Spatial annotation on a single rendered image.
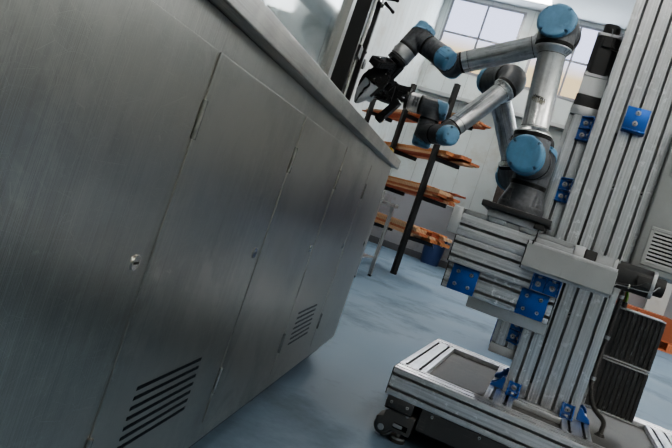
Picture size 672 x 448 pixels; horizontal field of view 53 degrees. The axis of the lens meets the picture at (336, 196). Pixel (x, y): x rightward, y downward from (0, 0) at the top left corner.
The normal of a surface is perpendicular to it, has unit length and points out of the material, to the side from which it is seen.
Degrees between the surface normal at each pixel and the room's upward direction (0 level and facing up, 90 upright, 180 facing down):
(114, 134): 90
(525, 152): 98
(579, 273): 90
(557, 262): 90
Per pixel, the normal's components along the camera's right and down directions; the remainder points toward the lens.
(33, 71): 0.93, 0.32
